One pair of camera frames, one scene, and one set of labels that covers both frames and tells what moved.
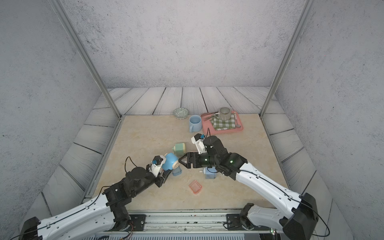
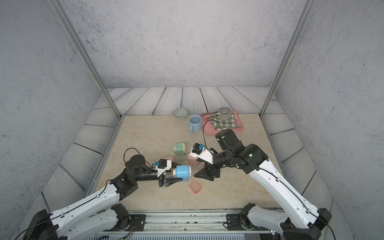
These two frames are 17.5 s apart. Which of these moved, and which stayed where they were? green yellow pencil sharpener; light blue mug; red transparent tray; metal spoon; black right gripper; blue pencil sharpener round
Moved: blue pencil sharpener round; black right gripper
Stayed: metal spoon; red transparent tray; green yellow pencil sharpener; light blue mug
